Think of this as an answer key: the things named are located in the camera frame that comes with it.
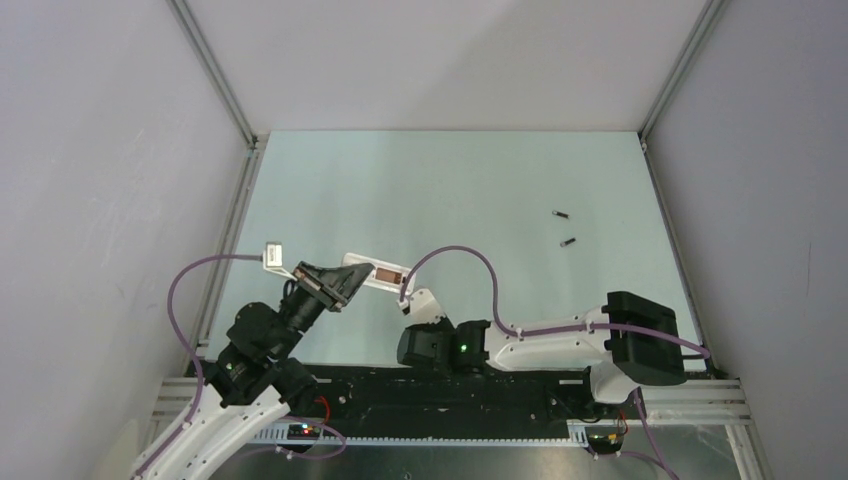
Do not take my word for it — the white cable duct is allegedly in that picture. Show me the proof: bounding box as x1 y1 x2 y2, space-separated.
246 422 589 448

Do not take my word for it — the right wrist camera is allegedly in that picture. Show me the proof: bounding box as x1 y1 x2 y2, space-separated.
397 288 445 327

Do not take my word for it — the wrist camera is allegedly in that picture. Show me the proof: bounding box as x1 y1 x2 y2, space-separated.
397 288 445 327
262 242 292 278

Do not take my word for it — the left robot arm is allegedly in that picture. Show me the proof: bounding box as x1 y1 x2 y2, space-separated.
131 262 375 479

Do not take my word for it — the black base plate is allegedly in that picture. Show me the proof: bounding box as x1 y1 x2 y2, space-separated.
293 364 638 435

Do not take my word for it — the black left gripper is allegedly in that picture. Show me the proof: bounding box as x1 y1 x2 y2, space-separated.
273 259 374 358

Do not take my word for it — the white remote control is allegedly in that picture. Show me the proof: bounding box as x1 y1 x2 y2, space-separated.
341 252 416 294

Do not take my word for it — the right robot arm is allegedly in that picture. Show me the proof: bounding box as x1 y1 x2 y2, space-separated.
397 288 686 418

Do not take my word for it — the aluminium frame rail right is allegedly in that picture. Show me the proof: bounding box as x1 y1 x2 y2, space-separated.
637 0 773 480

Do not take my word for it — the aluminium frame rail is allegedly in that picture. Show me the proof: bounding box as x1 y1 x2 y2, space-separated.
637 0 773 480
168 0 270 362

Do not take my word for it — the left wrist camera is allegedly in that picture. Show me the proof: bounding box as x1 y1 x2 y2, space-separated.
262 242 292 278

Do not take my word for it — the aluminium frame rail left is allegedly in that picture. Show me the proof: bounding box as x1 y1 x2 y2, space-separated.
168 0 270 362

